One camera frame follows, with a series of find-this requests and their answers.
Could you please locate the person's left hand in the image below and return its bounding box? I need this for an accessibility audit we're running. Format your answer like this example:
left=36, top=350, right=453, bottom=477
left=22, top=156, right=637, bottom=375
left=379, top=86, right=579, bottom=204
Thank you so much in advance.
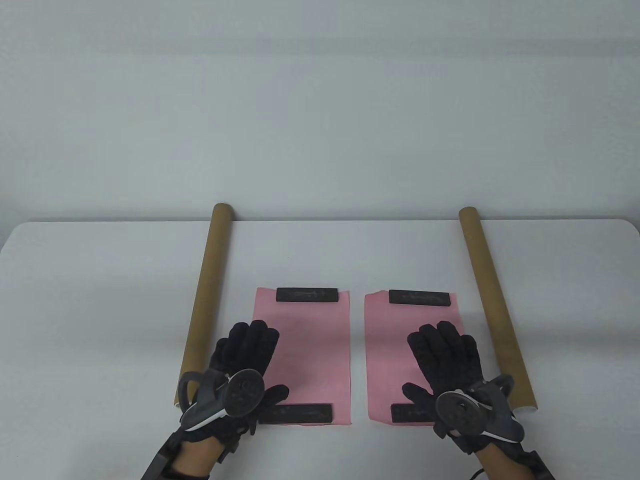
left=178, top=320, right=290, bottom=444

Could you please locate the person's right hand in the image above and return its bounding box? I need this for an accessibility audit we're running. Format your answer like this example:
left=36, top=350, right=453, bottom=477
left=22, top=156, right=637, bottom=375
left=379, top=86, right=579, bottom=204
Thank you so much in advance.
left=402, top=320, right=502, bottom=455

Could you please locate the pink paper sheet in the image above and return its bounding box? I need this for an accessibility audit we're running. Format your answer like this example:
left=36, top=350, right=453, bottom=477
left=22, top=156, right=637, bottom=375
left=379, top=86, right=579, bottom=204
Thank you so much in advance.
left=364, top=290, right=463, bottom=427
left=248, top=286, right=353, bottom=427

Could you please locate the brown cardboard mailing tube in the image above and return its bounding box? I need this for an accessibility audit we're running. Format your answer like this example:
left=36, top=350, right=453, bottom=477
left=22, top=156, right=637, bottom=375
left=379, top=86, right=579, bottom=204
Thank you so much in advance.
left=458, top=206, right=540, bottom=414
left=173, top=202, right=235, bottom=412

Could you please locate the black bar paperweight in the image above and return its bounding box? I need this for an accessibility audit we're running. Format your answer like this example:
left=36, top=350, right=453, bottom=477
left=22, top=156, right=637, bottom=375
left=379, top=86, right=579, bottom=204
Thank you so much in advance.
left=276, top=287, right=339, bottom=303
left=390, top=403, right=441, bottom=425
left=258, top=404, right=334, bottom=425
left=389, top=289, right=450, bottom=306

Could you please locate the person's right forearm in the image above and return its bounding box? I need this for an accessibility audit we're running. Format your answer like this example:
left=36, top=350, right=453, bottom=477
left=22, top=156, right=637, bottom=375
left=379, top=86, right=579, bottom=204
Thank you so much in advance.
left=472, top=444, right=527, bottom=480

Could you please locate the person's left forearm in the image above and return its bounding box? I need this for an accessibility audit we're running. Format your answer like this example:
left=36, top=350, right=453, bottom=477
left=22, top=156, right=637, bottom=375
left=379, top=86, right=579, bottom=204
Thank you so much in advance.
left=167, top=439, right=223, bottom=480

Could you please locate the grey hand tracker controller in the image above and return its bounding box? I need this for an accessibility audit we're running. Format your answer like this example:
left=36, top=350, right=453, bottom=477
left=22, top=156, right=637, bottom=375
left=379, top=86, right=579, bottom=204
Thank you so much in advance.
left=434, top=375, right=524, bottom=444
left=178, top=369, right=266, bottom=432

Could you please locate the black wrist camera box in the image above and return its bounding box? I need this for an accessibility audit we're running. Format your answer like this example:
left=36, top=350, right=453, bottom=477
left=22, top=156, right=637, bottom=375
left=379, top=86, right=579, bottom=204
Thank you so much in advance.
left=141, top=432, right=187, bottom=480
left=519, top=447, right=554, bottom=480

